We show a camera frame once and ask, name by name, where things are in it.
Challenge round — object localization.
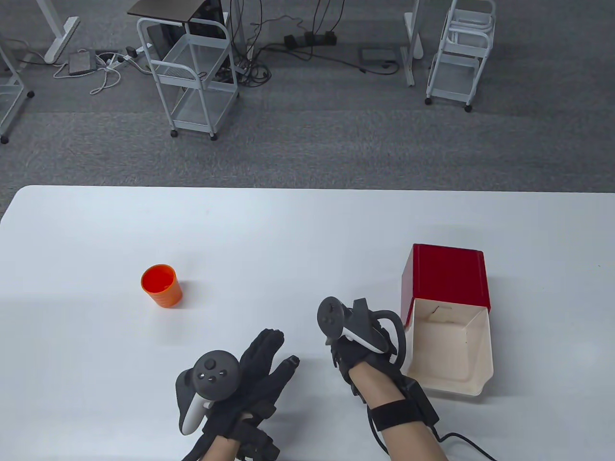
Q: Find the person's left hand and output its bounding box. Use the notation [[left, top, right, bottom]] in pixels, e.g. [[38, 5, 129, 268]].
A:
[[204, 329, 300, 440]]

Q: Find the person's right hand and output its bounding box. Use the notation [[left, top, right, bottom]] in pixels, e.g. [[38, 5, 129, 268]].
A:
[[331, 327, 399, 385]]

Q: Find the orange plastic cup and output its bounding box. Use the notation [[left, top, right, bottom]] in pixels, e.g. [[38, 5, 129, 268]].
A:
[[140, 264, 183, 308]]

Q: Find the red white tea bag box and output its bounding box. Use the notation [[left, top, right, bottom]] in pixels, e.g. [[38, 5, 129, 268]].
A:
[[400, 243, 494, 397]]

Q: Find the person's right forearm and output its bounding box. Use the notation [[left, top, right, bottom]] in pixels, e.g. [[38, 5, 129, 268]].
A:
[[349, 361, 450, 461]]

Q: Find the person's left forearm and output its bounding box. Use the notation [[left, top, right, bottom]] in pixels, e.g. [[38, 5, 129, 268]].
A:
[[195, 435, 239, 461]]

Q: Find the grey box device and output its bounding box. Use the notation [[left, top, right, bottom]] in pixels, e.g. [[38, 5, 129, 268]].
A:
[[68, 50, 98, 76]]

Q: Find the black white right controller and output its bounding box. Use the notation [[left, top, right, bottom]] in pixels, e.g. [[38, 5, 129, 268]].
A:
[[317, 297, 407, 370]]

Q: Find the black white controller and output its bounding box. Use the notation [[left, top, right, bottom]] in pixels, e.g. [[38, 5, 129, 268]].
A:
[[175, 352, 241, 436], [317, 297, 407, 370]]

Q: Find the black white left controller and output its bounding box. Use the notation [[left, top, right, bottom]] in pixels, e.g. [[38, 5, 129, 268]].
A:
[[175, 352, 241, 436]]

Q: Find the white stacked utility cart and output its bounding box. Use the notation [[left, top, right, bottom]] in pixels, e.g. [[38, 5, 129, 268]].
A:
[[425, 0, 496, 112]]

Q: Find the grey floor outlet plate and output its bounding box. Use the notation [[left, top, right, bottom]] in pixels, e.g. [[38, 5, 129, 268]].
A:
[[359, 46, 399, 68]]

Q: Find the black power strip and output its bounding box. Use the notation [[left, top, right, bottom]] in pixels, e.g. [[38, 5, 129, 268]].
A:
[[283, 31, 337, 49]]

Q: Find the white desk leg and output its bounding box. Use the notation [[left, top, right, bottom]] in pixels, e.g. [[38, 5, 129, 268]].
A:
[[36, 0, 80, 65], [404, 0, 424, 87]]

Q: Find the white power strip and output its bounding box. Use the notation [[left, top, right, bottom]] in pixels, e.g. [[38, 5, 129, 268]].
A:
[[108, 42, 154, 65]]

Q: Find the black computer tower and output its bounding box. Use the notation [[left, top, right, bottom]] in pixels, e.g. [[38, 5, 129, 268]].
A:
[[188, 0, 227, 35]]

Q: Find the white cart with black wheels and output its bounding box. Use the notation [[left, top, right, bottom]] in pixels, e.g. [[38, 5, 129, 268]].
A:
[[0, 36, 35, 145]]

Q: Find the dark top small desk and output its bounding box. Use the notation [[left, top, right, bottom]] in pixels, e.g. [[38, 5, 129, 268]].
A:
[[127, 0, 226, 24]]

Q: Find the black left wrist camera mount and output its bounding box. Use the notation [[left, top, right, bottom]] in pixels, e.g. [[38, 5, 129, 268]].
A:
[[235, 415, 281, 461]]

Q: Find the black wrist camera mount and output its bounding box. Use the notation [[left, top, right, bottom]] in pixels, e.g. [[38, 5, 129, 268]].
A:
[[368, 376, 441, 433], [235, 415, 281, 461]]

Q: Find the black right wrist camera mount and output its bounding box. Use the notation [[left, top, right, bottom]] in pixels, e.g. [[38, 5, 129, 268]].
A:
[[368, 376, 441, 433]]

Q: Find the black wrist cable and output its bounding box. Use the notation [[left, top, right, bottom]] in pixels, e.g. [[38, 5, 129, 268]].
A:
[[368, 408, 500, 461]]

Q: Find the black cable bundle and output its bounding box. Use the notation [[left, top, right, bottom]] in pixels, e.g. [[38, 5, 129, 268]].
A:
[[226, 0, 399, 88]]

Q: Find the white wire mesh cart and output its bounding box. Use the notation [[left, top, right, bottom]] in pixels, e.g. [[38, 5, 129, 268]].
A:
[[136, 17, 239, 141]]

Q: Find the white cable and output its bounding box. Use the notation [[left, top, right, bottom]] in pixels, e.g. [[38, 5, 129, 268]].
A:
[[52, 50, 122, 95]]

